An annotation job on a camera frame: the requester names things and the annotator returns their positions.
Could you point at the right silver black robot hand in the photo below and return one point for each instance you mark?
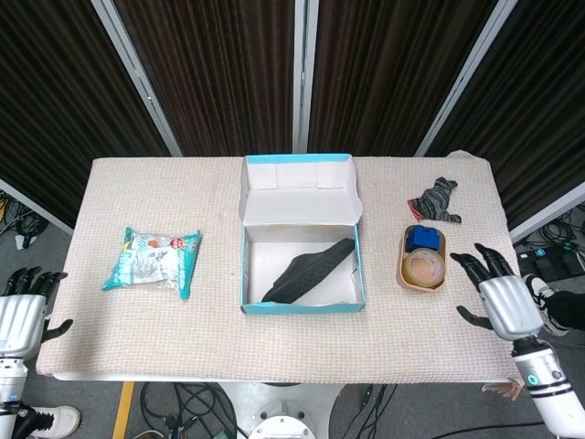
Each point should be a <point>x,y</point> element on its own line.
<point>509,306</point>

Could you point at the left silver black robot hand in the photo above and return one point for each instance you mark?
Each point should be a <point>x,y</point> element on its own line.
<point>18,320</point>

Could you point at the black shoe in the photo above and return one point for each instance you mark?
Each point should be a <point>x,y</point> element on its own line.
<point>311,272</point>

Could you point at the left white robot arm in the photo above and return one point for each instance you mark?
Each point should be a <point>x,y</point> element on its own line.
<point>9,393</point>

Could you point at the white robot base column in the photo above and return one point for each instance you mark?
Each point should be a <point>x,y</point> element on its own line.
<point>281,411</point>

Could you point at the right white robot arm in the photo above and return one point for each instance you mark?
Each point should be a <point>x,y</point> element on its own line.
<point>546,384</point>

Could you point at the light blue shoe box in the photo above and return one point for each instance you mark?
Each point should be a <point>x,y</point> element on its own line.
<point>301,201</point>

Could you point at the black white sneaker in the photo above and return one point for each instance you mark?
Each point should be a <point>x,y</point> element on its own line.
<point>541,297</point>

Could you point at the black power strip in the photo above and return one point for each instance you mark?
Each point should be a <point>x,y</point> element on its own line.
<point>548,261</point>

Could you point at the beige oval tray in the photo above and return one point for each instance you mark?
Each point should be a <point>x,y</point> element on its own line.
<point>422,284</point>

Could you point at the clear packing tape roll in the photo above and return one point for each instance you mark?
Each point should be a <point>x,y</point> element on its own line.
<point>422,267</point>

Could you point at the blue plastic block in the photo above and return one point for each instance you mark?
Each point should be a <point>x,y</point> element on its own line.
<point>422,238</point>

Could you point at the grey striped sock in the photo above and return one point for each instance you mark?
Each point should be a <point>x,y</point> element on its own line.
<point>434,203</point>

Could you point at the yellow floor tape strip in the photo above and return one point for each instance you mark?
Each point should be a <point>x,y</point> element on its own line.
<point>122,411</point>

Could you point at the teal white snack bag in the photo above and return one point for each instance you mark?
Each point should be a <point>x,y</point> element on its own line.
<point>151,265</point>

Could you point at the beige waffle table cloth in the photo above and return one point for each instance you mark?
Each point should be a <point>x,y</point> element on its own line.
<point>183,347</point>

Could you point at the dark brown partition panel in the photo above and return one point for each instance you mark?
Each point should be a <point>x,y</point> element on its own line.
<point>388,78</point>
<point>219,78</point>
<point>539,119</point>
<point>55,100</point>

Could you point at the silver partition post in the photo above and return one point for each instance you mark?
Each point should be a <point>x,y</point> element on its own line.
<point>137,78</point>
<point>471,78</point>
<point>305,78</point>

